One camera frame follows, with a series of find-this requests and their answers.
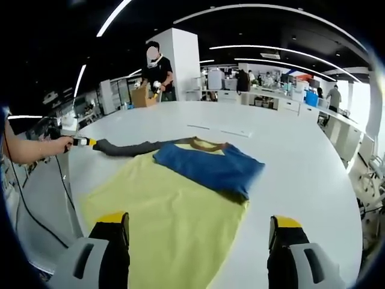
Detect person's left hand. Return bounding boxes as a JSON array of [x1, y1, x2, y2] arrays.
[[51, 135, 75, 155]]

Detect person's white printed shirt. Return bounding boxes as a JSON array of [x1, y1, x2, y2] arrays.
[[0, 107, 22, 217]]

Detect white square pillar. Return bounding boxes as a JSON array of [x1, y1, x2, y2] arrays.
[[146, 27, 200, 102]]

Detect black cable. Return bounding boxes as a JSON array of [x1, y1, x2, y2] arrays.
[[2, 129, 72, 249], [55, 154, 78, 213]]

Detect white cabinet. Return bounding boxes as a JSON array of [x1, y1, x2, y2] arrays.
[[99, 79, 117, 116]]

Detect brown cardboard box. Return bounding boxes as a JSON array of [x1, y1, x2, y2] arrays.
[[130, 82, 158, 108]]

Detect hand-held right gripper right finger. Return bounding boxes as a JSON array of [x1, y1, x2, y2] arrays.
[[266, 214, 347, 289]]

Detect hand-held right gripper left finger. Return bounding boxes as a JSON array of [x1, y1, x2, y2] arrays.
[[49, 211, 131, 289]]

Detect yellow blue black garment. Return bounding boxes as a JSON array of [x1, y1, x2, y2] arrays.
[[79, 135, 266, 289]]

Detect white table hatch cover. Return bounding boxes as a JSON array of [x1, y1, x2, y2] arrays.
[[220, 129, 251, 138]]

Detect white office chair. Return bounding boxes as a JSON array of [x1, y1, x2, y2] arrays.
[[356, 150, 385, 219]]

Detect row of white counters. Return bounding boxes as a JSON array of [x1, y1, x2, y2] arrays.
[[183, 86, 375, 169]]

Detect blue bin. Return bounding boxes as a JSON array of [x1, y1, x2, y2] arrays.
[[304, 89, 319, 107]]

